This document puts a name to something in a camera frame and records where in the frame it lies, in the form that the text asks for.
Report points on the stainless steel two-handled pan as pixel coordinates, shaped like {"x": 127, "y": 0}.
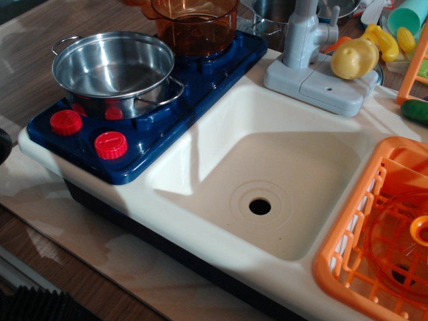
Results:
{"x": 116, "y": 75}

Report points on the black ribbed robot base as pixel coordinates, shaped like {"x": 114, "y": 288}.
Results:
{"x": 39, "y": 304}

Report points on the cream toy sink unit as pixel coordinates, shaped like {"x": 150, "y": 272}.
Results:
{"x": 264, "y": 194}

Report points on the blue toy stove top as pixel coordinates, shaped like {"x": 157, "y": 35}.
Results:
{"x": 206, "y": 80}

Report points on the right red stove knob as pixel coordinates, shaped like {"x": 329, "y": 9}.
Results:
{"x": 111, "y": 145}

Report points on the red stove knob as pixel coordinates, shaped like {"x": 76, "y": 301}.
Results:
{"x": 111, "y": 145}
{"x": 66, "y": 122}

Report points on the left red stove knob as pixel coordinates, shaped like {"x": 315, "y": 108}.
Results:
{"x": 66, "y": 122}

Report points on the grey toy faucet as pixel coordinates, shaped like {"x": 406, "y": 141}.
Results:
{"x": 302, "y": 72}

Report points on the transparent amber plastic pot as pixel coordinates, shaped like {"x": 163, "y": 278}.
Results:
{"x": 192, "y": 27}

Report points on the small steel pot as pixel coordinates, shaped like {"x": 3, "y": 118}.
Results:
{"x": 270, "y": 17}

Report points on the yellow plastic potato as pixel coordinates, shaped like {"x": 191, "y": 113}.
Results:
{"x": 354, "y": 59}

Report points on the steel bowl at back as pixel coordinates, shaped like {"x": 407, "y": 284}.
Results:
{"x": 347, "y": 9}

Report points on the orange dish drying rack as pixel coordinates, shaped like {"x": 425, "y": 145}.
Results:
{"x": 341, "y": 269}

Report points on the transparent orange pot lid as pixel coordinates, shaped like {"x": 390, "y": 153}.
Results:
{"x": 395, "y": 244}

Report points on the yellow plastic banana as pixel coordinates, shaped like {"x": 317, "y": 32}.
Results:
{"x": 385, "y": 42}

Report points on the black round knob left edge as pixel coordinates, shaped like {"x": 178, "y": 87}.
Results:
{"x": 5, "y": 145}

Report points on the green plastic cucumber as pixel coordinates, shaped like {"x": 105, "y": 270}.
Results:
{"x": 415, "y": 110}

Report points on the orange plastic rack behind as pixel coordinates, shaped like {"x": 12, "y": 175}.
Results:
{"x": 411, "y": 75}

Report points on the yellow plastic corn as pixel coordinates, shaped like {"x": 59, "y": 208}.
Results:
{"x": 406, "y": 40}

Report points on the teal plastic cup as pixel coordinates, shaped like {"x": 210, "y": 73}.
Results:
{"x": 411, "y": 14}

